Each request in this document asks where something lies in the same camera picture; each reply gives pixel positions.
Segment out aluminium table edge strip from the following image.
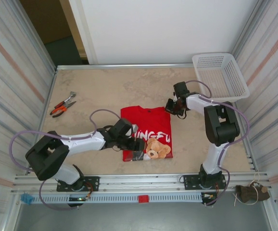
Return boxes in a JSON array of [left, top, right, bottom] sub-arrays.
[[56, 63, 194, 71]]

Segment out orange-handled pliers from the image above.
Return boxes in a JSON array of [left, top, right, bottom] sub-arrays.
[[50, 101, 77, 118]]

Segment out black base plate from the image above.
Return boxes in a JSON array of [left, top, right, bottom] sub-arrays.
[[182, 174, 227, 191], [56, 176, 100, 193]]

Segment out white perforated plastic basket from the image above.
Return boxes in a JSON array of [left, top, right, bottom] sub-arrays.
[[192, 52, 251, 105]]

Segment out small black electronics board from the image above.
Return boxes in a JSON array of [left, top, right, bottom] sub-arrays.
[[67, 196, 85, 208], [201, 192, 218, 207]]

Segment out red-handled silver wrench tool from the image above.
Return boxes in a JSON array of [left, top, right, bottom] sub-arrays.
[[54, 91, 76, 109]]

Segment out blue tape piece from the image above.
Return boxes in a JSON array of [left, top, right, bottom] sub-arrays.
[[20, 193, 34, 206]]

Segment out beige string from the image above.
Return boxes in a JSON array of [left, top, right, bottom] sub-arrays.
[[232, 172, 262, 206]]

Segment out brown cloth pouch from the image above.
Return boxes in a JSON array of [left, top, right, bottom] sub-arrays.
[[235, 184, 271, 203]]

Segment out tan wooden door frame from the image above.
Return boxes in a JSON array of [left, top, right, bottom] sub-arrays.
[[58, 0, 89, 60]]

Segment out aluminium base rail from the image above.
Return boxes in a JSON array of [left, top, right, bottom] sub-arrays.
[[13, 172, 272, 193]]

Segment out white slotted cable duct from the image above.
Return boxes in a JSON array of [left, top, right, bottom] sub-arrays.
[[34, 193, 203, 205]]

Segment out red t-shirt with bear print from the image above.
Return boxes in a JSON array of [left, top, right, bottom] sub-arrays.
[[120, 105, 173, 162]]

